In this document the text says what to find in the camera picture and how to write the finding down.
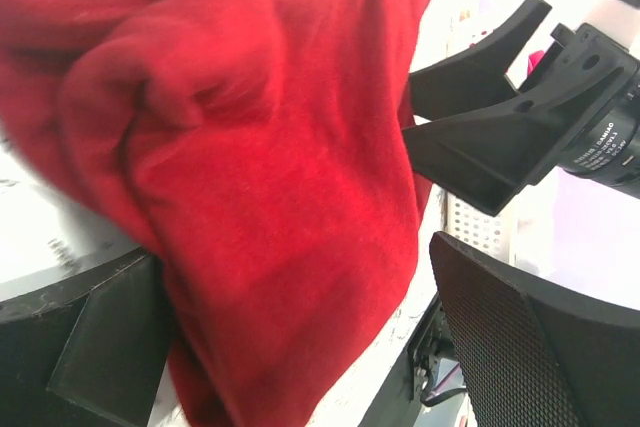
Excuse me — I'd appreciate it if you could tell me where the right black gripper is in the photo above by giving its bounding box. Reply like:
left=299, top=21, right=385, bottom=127
left=403, top=0, right=639, bottom=215

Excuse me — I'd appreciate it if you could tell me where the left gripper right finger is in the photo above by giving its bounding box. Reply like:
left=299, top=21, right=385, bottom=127
left=429, top=232, right=639, bottom=427

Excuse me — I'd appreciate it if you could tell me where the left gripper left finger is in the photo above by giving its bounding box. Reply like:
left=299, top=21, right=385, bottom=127
left=1, top=249, right=173, bottom=427

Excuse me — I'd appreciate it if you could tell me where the dark red t shirt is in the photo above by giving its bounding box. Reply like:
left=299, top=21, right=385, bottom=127
left=1, top=0, right=430, bottom=426

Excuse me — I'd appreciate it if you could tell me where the pink t shirt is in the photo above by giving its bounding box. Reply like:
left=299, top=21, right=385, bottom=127
left=527, top=50, right=545, bottom=76

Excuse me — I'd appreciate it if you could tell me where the white plastic laundry basket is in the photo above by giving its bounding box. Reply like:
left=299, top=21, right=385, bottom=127
left=441, top=0, right=517, bottom=264

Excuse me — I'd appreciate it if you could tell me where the floral table cloth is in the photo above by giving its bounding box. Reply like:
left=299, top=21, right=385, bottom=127
left=1, top=134, right=137, bottom=301

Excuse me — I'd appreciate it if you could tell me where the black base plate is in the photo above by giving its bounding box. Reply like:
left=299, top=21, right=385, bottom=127
left=359, top=291, right=474, bottom=427

